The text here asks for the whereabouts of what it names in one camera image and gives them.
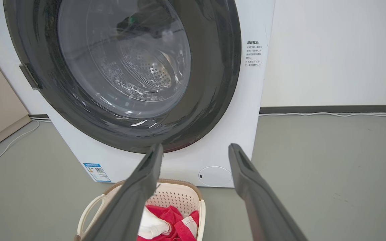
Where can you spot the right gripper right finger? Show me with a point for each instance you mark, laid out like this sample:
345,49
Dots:
263,207

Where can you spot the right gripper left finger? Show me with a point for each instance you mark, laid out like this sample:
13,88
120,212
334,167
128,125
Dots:
129,201

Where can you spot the cream perforated laundry basket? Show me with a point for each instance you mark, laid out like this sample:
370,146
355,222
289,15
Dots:
176,197

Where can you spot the white garment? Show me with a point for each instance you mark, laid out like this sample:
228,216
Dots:
151,224

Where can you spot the blue energy label sticker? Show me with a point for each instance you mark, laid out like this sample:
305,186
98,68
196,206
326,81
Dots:
97,172

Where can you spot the round white filter cover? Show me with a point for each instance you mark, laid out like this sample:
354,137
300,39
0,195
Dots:
215,176

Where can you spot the red white-striped garment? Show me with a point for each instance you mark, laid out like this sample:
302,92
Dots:
188,231

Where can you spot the white front-load washing machine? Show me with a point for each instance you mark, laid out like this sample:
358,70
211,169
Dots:
240,117

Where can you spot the steel washing drum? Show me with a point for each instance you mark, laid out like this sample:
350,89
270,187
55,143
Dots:
146,70

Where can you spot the black round washer door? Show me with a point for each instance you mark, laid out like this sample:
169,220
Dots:
209,83

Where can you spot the printed text instruction sticker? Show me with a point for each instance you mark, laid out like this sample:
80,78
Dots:
253,53

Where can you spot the dark grey door latch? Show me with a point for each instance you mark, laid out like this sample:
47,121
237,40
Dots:
30,77

